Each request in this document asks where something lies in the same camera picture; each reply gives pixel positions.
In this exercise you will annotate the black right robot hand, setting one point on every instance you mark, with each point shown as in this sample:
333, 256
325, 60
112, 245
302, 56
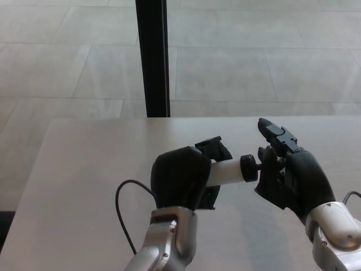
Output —
304, 180

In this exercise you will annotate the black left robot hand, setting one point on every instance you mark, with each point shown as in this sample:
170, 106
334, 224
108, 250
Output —
177, 178

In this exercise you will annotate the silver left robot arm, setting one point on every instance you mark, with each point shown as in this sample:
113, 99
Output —
169, 240

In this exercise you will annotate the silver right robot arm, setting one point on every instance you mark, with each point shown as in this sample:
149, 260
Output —
335, 234

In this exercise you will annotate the black vertical post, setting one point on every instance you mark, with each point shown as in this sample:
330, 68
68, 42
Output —
153, 56

